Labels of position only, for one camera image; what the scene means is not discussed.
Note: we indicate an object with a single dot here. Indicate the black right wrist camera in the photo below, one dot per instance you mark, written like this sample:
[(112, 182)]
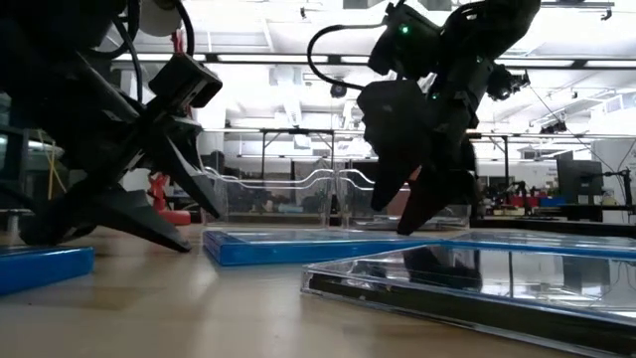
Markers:
[(402, 45)]

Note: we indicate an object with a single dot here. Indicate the blue jewel case white pattern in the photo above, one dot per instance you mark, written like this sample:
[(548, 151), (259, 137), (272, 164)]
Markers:
[(45, 271)]

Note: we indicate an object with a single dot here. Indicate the clear plastic bin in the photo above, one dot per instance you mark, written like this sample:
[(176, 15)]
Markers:
[(355, 199), (278, 199)]

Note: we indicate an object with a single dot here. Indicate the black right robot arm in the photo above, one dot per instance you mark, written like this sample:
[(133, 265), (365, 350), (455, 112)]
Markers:
[(497, 25)]

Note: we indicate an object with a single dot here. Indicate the black hanging camera rig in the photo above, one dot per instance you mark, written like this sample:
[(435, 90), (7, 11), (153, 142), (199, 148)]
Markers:
[(554, 128), (517, 82)]

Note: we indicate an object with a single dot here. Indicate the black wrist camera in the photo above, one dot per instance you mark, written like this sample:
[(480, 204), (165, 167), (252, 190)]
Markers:
[(402, 45), (186, 79)]

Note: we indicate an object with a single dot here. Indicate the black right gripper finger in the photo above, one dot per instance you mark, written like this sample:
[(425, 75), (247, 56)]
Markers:
[(437, 199), (397, 134)]

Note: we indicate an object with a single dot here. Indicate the black background desk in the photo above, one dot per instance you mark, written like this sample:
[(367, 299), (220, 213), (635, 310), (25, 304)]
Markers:
[(596, 211)]

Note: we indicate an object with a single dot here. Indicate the black overhead light bar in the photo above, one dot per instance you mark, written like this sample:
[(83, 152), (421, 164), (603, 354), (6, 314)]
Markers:
[(278, 58)]

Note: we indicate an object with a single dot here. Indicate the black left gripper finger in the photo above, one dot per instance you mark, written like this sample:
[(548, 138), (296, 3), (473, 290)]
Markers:
[(114, 211), (194, 184)]

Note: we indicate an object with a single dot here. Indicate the black computer monitor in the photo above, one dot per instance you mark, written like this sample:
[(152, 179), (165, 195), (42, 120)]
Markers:
[(579, 179)]

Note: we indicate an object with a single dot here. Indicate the black workbench frame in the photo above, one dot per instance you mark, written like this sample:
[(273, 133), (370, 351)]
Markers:
[(263, 149), (506, 154)]

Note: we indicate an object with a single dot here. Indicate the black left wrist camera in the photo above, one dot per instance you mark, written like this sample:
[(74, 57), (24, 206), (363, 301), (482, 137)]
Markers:
[(186, 79)]

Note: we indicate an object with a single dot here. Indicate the plain blue jewel case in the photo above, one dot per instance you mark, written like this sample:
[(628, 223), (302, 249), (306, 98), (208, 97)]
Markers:
[(298, 253), (546, 247)]

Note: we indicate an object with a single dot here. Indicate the black dome ceiling camera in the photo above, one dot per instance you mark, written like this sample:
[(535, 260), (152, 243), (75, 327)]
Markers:
[(339, 91)]

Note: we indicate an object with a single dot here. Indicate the clear jewel case black tray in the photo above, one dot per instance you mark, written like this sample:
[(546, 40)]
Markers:
[(447, 305), (367, 222), (367, 227)]

